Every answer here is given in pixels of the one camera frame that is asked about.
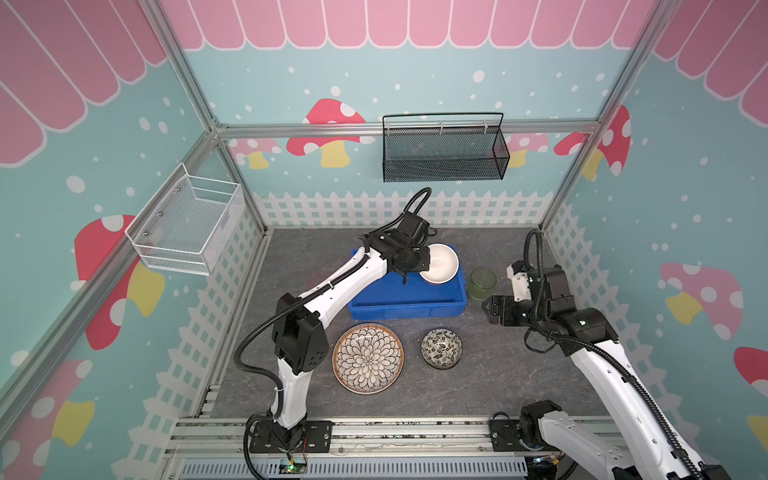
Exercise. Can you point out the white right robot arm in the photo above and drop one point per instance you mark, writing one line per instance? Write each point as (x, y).
(541, 303)

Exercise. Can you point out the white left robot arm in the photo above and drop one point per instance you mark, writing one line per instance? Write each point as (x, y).
(300, 322)

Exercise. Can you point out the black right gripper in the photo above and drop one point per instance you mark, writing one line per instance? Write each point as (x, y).
(501, 309)

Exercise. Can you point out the blue plastic bin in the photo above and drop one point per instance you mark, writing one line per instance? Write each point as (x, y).
(389, 298)

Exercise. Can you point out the brown floral pattern plate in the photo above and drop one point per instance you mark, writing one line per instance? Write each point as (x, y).
(368, 359)

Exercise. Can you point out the black mesh wall basket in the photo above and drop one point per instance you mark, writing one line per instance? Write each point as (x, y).
(441, 147)

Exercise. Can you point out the green transparent plastic cup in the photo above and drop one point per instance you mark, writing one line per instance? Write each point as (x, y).
(482, 284)

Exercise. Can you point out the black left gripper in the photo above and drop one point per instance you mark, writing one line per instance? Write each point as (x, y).
(424, 264)

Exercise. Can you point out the orange white ceramic bowl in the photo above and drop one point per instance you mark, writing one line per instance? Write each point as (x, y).
(443, 264)

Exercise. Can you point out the white wire wall basket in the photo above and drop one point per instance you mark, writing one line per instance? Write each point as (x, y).
(188, 223)

